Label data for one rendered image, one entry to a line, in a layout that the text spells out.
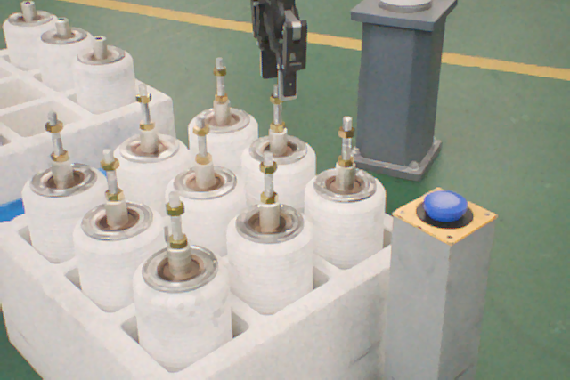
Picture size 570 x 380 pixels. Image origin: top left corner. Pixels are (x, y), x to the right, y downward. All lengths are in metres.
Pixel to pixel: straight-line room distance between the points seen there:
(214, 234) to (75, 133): 0.41
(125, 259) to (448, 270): 0.34
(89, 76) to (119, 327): 0.55
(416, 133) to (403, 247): 0.66
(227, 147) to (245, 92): 0.73
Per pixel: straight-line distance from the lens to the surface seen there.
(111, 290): 0.88
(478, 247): 0.77
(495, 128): 1.65
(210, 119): 1.08
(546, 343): 1.13
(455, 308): 0.79
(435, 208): 0.75
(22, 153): 1.23
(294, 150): 0.99
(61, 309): 0.90
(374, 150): 1.44
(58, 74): 1.40
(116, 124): 1.28
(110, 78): 1.29
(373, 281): 0.91
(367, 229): 0.91
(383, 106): 1.40
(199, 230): 0.92
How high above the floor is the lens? 0.73
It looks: 30 degrees down
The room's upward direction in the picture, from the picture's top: 1 degrees counter-clockwise
